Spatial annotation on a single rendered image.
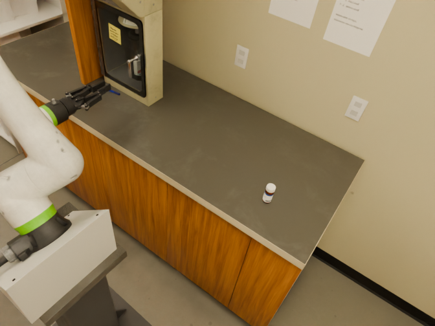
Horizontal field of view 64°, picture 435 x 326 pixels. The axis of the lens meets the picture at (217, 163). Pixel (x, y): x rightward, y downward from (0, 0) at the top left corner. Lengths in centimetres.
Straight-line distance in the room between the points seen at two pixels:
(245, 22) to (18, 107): 114
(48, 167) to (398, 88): 135
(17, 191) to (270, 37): 125
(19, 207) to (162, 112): 90
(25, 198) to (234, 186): 79
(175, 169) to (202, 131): 28
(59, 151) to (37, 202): 18
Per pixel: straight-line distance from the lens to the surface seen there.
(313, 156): 173
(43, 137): 109
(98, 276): 127
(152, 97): 184
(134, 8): 154
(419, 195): 193
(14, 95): 109
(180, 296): 224
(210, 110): 184
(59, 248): 107
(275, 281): 161
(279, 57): 178
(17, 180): 114
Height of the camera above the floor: 207
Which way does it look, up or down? 46 degrees down
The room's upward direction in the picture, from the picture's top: 9 degrees clockwise
